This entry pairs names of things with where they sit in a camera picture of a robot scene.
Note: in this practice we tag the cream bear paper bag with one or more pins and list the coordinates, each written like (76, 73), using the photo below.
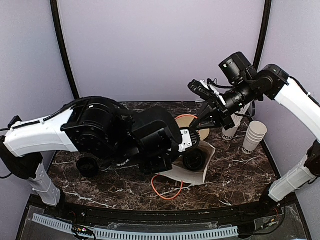
(180, 174)

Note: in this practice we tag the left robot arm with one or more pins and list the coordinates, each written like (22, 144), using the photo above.
(94, 125)

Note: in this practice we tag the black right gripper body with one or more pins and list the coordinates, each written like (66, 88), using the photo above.
(223, 114)

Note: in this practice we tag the beige round plate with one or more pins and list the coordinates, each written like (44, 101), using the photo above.
(203, 134)

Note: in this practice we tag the stack of white paper cups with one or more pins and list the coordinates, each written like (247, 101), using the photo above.
(255, 133)

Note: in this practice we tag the white wrapped straws bundle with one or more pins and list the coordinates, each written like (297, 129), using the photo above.
(239, 115)

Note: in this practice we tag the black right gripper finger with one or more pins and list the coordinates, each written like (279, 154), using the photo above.
(204, 113)
(206, 124)

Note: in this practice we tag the black table front rail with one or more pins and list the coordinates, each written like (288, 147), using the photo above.
(283, 219)

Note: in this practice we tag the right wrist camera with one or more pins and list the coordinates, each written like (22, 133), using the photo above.
(200, 90)

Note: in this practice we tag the paper cup holding straws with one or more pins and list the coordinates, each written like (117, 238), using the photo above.
(229, 134)

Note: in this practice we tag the grey slotted cable duct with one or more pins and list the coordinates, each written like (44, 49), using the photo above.
(135, 232)

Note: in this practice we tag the stack of black lids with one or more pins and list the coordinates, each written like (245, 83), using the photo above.
(88, 167)

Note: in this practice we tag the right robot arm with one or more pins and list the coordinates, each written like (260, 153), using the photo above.
(248, 85)

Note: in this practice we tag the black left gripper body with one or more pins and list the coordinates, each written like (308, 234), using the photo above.
(155, 167)

